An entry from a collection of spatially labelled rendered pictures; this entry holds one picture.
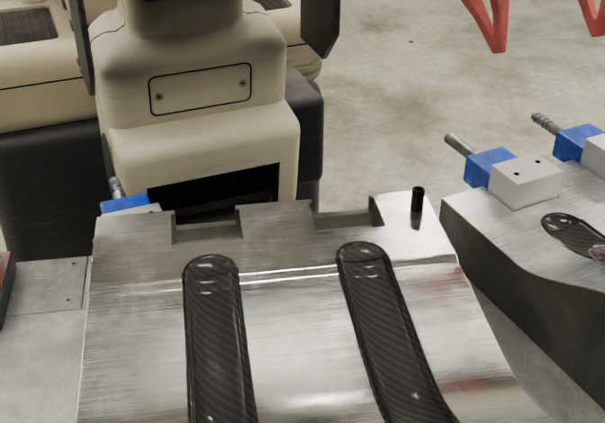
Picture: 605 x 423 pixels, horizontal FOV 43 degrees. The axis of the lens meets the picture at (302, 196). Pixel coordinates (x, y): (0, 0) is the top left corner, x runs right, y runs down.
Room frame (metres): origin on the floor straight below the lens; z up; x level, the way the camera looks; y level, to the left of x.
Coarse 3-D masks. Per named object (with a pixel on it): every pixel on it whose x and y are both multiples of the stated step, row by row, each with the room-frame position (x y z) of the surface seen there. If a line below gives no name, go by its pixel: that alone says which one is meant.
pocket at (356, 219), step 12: (372, 204) 0.51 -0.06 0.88; (312, 216) 0.50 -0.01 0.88; (324, 216) 0.50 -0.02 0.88; (336, 216) 0.50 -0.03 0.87; (348, 216) 0.50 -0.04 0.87; (360, 216) 0.50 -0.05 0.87; (372, 216) 0.51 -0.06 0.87; (324, 228) 0.50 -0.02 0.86; (336, 228) 0.50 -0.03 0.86; (348, 228) 0.50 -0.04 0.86; (360, 228) 0.50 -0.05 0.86
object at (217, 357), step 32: (224, 256) 0.43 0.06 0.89; (352, 256) 0.43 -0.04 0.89; (384, 256) 0.43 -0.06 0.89; (192, 288) 0.40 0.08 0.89; (224, 288) 0.40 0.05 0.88; (352, 288) 0.40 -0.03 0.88; (384, 288) 0.40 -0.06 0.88; (192, 320) 0.37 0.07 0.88; (224, 320) 0.37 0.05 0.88; (352, 320) 0.37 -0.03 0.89; (384, 320) 0.37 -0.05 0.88; (192, 352) 0.34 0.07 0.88; (224, 352) 0.35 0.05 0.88; (384, 352) 0.35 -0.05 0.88; (416, 352) 0.34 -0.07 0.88; (192, 384) 0.31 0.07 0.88; (224, 384) 0.32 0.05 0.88; (384, 384) 0.32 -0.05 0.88; (416, 384) 0.32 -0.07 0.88; (192, 416) 0.29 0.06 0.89; (224, 416) 0.30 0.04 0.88; (256, 416) 0.29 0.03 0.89; (384, 416) 0.29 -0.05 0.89; (416, 416) 0.29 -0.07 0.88; (448, 416) 0.28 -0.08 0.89
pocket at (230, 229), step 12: (180, 228) 0.48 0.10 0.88; (192, 228) 0.48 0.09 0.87; (204, 228) 0.48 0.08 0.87; (216, 228) 0.49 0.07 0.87; (228, 228) 0.49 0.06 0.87; (240, 228) 0.48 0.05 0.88; (180, 240) 0.48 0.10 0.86; (192, 240) 0.48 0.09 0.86; (204, 240) 0.48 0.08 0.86; (216, 240) 0.48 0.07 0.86
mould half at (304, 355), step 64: (128, 256) 0.43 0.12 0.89; (192, 256) 0.43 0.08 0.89; (256, 256) 0.43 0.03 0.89; (320, 256) 0.43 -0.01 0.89; (448, 256) 0.43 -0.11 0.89; (128, 320) 0.37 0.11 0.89; (256, 320) 0.37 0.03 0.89; (320, 320) 0.37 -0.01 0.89; (448, 320) 0.37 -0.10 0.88; (128, 384) 0.31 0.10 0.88; (256, 384) 0.32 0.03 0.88; (320, 384) 0.32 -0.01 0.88; (448, 384) 0.32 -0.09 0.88; (512, 384) 0.31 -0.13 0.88
